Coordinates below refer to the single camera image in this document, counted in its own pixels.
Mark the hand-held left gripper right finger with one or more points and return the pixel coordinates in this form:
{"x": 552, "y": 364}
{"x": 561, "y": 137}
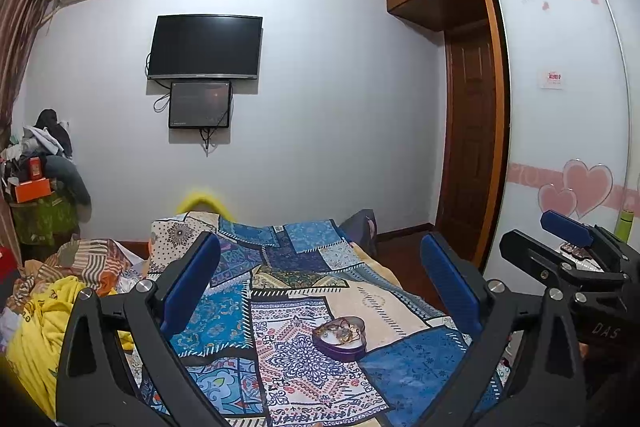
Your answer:
{"x": 450, "y": 282}

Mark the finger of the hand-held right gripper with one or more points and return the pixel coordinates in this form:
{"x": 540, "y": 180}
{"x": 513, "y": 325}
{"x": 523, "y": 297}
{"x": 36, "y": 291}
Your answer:
{"x": 525, "y": 249}
{"x": 565, "y": 227}

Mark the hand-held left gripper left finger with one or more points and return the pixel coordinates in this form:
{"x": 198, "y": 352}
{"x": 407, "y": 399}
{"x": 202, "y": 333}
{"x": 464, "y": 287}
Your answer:
{"x": 192, "y": 279}

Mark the purple heart-shaped tin box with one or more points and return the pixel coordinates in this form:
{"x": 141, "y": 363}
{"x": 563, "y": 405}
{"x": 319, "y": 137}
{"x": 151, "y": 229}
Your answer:
{"x": 342, "y": 352}

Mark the green bottle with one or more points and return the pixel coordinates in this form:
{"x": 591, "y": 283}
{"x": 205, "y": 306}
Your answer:
{"x": 626, "y": 227}

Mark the yellow fuzzy object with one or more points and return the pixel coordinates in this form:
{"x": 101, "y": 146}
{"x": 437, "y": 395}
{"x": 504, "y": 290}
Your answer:
{"x": 200, "y": 199}

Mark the white heart-print sliding door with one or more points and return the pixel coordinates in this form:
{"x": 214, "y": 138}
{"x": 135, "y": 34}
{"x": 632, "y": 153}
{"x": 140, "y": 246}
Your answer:
{"x": 631, "y": 72}
{"x": 565, "y": 122}

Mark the striped orange quilt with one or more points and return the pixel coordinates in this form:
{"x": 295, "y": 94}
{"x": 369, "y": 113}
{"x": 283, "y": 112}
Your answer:
{"x": 87, "y": 254}

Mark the patchwork printed blanket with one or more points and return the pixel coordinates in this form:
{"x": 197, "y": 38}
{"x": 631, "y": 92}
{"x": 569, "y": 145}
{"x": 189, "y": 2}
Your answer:
{"x": 300, "y": 267}

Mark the brown wooden door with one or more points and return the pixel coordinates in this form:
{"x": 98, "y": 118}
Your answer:
{"x": 472, "y": 137}

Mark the red and white paper sticker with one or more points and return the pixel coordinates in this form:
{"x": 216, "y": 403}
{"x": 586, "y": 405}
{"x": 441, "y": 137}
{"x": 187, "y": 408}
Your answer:
{"x": 552, "y": 79}

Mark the green patterned cloth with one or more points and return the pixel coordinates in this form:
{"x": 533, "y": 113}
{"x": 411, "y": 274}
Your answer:
{"x": 45, "y": 222}

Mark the yellow blanket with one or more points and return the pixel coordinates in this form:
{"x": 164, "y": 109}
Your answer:
{"x": 37, "y": 342}

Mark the orange box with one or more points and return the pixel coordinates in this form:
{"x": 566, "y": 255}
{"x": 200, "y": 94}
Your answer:
{"x": 32, "y": 191}

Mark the red object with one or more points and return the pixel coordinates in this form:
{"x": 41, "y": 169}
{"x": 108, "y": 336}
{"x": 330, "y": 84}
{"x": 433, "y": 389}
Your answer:
{"x": 6, "y": 262}

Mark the small red box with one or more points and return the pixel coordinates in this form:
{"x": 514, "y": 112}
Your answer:
{"x": 35, "y": 168}

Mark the pile of clothes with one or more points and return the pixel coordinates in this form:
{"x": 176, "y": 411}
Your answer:
{"x": 42, "y": 137}

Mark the brown striped curtain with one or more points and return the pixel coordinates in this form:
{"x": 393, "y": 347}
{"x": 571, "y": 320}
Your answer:
{"x": 22, "y": 32}

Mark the small black wall monitor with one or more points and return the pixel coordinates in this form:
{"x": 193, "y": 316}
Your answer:
{"x": 200, "y": 103}

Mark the black wall television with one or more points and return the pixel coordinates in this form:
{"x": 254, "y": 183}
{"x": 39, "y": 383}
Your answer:
{"x": 205, "y": 47}

